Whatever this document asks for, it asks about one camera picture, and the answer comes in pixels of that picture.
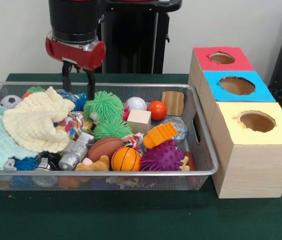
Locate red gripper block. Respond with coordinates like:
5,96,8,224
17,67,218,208
45,36,107,101

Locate cream knitted cloth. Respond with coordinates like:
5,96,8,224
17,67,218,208
2,86,77,154

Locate crushed clear plastic bottle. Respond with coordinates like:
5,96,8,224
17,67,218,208
165,117,189,142

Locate shallow silver mesh bin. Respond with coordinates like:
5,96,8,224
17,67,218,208
0,81,219,191

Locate wooden box with three holes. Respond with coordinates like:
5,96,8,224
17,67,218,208
187,46,282,200

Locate green puffer toy with eyes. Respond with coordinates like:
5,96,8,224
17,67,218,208
83,90,125,125

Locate grey plastic toy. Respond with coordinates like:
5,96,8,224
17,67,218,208
57,131,96,171

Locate plain wooden cube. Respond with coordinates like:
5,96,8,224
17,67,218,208
126,108,152,135

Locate small orange ball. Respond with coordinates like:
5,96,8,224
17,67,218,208
147,100,168,121

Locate orange toy basketball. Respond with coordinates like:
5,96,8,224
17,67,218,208
110,146,142,172

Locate orange ridged plastic toy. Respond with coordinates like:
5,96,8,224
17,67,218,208
142,122,178,150

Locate purple spiky ball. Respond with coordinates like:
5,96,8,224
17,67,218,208
139,139,186,172

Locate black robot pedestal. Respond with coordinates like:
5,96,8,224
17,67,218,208
97,0,183,74

